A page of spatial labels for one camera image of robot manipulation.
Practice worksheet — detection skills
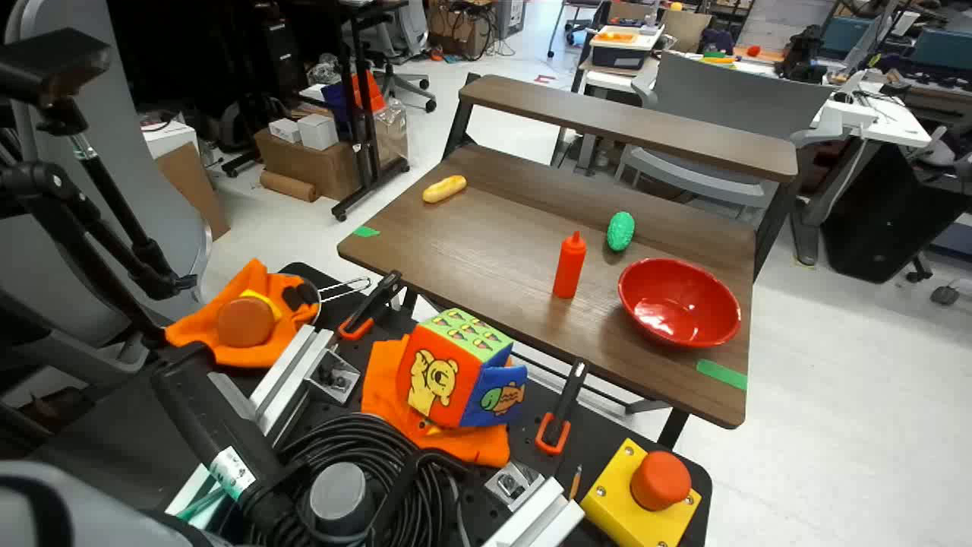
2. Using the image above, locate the orange cloth under cube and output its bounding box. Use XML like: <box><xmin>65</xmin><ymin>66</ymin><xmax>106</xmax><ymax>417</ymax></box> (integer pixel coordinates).
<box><xmin>359</xmin><ymin>333</ymin><xmax>513</xmax><ymax>472</ymax></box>

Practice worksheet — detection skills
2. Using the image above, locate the box with orange top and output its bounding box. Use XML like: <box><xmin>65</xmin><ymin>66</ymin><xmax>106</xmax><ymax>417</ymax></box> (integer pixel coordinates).
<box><xmin>589</xmin><ymin>23</ymin><xmax>665</xmax><ymax>73</ymax></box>

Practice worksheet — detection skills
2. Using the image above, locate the green oval toy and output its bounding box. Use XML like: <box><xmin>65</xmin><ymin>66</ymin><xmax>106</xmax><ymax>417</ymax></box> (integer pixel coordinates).
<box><xmin>605</xmin><ymin>207</ymin><xmax>639</xmax><ymax>254</ymax></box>

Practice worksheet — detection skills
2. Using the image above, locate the grey round disc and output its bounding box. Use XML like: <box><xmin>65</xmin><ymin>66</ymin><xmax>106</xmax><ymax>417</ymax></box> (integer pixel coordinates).
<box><xmin>301</xmin><ymin>459</ymin><xmax>376</xmax><ymax>541</ymax></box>

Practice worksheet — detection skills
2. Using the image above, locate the aluminium extrusion rail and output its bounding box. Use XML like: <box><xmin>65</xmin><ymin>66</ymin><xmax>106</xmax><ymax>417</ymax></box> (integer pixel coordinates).
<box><xmin>248</xmin><ymin>324</ymin><xmax>338</xmax><ymax>438</ymax></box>
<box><xmin>483</xmin><ymin>473</ymin><xmax>589</xmax><ymax>547</ymax></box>

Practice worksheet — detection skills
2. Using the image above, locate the yellow box red button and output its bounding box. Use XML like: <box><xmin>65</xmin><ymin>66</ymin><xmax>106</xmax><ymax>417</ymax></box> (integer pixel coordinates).
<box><xmin>580</xmin><ymin>433</ymin><xmax>706</xmax><ymax>547</ymax></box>

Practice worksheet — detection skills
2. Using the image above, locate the black clamp orange handle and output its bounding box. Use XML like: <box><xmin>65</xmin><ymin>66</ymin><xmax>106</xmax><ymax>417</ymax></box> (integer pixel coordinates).
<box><xmin>333</xmin><ymin>266</ymin><xmax>403</xmax><ymax>344</ymax></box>
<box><xmin>533</xmin><ymin>358</ymin><xmax>589</xmax><ymax>459</ymax></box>

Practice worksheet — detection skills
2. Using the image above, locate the tall cardboard box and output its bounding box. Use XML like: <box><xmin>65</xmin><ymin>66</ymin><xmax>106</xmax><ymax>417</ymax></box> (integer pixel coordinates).
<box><xmin>140</xmin><ymin>119</ymin><xmax>233</xmax><ymax>242</ymax></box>

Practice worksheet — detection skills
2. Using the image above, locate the yellow toy bread roll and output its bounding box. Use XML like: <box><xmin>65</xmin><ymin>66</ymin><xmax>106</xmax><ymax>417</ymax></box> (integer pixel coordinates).
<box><xmin>418</xmin><ymin>174</ymin><xmax>471</xmax><ymax>207</ymax></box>

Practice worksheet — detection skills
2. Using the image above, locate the black base platform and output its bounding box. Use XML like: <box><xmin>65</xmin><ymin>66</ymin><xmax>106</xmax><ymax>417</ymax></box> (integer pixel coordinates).
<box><xmin>161</xmin><ymin>258</ymin><xmax>713</xmax><ymax>547</ymax></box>

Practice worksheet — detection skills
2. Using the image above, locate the red plastic bowl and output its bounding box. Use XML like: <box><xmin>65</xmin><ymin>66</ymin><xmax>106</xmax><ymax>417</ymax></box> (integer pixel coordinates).
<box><xmin>617</xmin><ymin>254</ymin><xmax>744</xmax><ymax>351</ymax></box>

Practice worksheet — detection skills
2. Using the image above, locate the grey office chair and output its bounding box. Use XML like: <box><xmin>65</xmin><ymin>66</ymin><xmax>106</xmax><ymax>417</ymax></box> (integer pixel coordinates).
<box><xmin>617</xmin><ymin>47</ymin><xmax>836</xmax><ymax>223</ymax></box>

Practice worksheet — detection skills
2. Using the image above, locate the colourful plush cube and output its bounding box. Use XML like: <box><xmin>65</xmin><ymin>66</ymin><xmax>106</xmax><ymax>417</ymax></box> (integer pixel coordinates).
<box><xmin>393</xmin><ymin>308</ymin><xmax>533</xmax><ymax>432</ymax></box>

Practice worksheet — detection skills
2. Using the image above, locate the orange cloth with toy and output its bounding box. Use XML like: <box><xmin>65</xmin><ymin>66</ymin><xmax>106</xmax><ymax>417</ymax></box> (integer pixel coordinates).
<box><xmin>164</xmin><ymin>254</ymin><xmax>322</xmax><ymax>369</ymax></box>

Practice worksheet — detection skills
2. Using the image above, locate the orange-red squeeze bottle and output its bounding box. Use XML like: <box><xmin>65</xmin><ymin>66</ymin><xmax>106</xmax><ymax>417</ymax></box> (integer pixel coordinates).
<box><xmin>549</xmin><ymin>232</ymin><xmax>589</xmax><ymax>305</ymax></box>

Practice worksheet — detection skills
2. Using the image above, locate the open cardboard box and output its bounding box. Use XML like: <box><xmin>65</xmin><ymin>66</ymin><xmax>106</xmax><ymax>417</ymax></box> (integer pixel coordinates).
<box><xmin>251</xmin><ymin>101</ymin><xmax>411</xmax><ymax>204</ymax></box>

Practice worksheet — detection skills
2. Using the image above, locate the black metal floor stand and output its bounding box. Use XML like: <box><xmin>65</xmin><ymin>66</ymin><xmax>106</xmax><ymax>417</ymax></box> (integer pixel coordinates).
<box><xmin>329</xmin><ymin>0</ymin><xmax>412</xmax><ymax>226</ymax></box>

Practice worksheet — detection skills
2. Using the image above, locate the white desk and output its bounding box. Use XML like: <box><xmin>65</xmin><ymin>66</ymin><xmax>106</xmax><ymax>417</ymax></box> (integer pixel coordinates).
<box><xmin>794</xmin><ymin>86</ymin><xmax>935</xmax><ymax>266</ymax></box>

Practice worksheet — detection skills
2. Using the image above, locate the round orange plush toy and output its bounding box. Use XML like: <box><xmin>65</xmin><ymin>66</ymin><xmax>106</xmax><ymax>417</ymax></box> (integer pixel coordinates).
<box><xmin>212</xmin><ymin>288</ymin><xmax>282</xmax><ymax>350</ymax></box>

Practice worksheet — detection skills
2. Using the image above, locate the black cable bundle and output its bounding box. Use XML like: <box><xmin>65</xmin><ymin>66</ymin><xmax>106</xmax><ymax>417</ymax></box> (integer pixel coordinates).
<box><xmin>241</xmin><ymin>408</ymin><xmax>481</xmax><ymax>547</ymax></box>

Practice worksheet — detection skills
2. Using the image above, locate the dark wooden two-tier table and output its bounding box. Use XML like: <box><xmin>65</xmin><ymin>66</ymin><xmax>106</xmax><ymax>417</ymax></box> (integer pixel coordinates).
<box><xmin>333</xmin><ymin>73</ymin><xmax>803</xmax><ymax>448</ymax></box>

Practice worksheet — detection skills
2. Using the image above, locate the long green tape strip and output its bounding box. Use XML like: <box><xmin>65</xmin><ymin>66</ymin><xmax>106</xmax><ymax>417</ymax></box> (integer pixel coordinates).
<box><xmin>691</xmin><ymin>356</ymin><xmax>749</xmax><ymax>392</ymax></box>

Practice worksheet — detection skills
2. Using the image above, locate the small printed marker tag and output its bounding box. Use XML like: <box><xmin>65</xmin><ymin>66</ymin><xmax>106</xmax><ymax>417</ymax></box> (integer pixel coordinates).
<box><xmin>308</xmin><ymin>351</ymin><xmax>362</xmax><ymax>404</ymax></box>
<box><xmin>483</xmin><ymin>461</ymin><xmax>547</xmax><ymax>513</ymax></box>

